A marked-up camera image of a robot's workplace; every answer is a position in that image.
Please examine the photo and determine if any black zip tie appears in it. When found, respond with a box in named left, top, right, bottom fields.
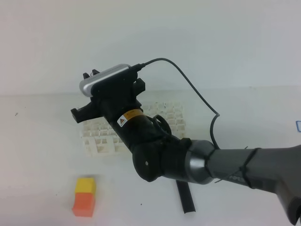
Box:
left=215, top=148, right=261, bottom=189

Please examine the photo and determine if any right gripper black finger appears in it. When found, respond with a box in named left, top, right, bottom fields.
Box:
left=83, top=69, right=100, bottom=80
left=71, top=97, right=103, bottom=123

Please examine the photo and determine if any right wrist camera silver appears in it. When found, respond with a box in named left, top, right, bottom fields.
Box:
left=79, top=64, right=131, bottom=97

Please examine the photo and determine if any orange block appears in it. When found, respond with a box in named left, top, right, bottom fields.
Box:
left=72, top=193, right=95, bottom=217

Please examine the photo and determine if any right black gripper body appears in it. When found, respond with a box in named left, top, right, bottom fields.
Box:
left=91, top=68, right=145, bottom=118

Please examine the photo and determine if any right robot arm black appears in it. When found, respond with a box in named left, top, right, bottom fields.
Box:
left=71, top=66, right=301, bottom=225

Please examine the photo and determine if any white plastic test tube rack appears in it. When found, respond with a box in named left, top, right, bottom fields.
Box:
left=80, top=101, right=186, bottom=157

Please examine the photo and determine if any yellow block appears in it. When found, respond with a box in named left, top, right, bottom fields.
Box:
left=75, top=178, right=96, bottom=194

